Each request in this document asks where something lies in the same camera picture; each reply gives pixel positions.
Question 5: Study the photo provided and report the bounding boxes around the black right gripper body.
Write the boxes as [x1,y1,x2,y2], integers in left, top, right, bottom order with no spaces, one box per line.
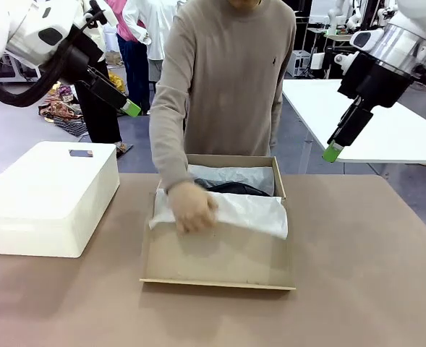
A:
[337,52,414,109]

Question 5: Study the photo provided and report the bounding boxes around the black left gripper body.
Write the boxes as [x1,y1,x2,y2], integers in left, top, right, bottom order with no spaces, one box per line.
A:
[61,25,106,82]

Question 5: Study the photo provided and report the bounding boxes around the black leather buckle shoe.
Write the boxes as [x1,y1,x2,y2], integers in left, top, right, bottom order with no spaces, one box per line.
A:
[193,176,273,198]

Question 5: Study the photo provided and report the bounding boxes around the white tissue paper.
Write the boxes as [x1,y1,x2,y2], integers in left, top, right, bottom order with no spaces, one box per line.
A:
[148,163,289,240]

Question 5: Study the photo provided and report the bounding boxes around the brown cardboard shoe box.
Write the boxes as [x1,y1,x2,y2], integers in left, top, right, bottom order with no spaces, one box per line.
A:
[139,153,297,291]

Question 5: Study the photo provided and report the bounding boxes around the person's right forearm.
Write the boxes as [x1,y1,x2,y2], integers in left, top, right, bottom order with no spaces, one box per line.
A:
[149,108,196,194]

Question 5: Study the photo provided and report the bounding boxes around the person's left forearm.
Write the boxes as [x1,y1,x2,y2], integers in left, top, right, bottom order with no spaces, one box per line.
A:
[269,97,284,155]

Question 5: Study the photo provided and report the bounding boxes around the white rectangular storage box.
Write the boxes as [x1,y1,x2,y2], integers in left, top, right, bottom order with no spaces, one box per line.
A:
[0,140,122,259]

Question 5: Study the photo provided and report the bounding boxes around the person's right hand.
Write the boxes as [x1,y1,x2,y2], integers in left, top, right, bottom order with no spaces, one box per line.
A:
[166,180,220,235]

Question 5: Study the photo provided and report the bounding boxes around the yellow patterned bag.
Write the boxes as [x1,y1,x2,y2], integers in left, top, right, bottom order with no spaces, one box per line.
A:
[107,70,127,95]

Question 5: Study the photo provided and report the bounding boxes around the bystander white jacket black trousers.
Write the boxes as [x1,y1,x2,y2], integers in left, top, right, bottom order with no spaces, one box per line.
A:
[73,25,124,145]

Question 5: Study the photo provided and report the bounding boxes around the white side table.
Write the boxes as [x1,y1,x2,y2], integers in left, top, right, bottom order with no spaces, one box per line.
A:
[281,78,426,166]

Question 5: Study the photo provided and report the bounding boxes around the colourful fabric pile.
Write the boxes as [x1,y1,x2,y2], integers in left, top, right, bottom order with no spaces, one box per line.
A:
[38,70,88,137]

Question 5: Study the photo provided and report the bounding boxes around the bystander in pink top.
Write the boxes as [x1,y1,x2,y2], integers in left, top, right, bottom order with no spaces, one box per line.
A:
[106,0,152,116]

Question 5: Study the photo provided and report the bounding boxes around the dark framed lab desk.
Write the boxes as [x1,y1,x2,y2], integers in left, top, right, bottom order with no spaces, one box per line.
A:
[306,27,357,80]

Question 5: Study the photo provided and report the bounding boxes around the grey metal workbench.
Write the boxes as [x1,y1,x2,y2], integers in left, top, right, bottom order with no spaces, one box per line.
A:
[0,52,42,82]

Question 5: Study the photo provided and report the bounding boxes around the small white background robot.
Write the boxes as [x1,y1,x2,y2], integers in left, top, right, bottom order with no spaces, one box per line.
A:
[326,0,347,37]

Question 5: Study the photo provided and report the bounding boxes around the person in beige sweater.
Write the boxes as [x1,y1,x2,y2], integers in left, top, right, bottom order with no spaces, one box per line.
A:
[149,0,297,192]

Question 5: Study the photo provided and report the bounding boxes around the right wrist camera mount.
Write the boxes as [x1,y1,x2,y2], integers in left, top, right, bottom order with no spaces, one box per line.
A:
[333,53,357,68]

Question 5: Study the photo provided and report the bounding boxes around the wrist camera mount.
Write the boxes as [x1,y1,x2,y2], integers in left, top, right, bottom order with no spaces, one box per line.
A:
[84,0,108,26]
[333,53,357,68]

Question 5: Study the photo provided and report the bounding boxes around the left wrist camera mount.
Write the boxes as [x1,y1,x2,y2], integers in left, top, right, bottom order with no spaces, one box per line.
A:
[84,0,108,26]

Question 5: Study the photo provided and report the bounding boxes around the small white frame cabinet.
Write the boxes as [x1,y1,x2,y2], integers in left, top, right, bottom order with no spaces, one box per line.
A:
[287,50,312,78]

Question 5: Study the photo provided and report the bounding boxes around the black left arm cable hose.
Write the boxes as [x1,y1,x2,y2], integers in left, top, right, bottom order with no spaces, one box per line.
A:
[0,25,87,108]

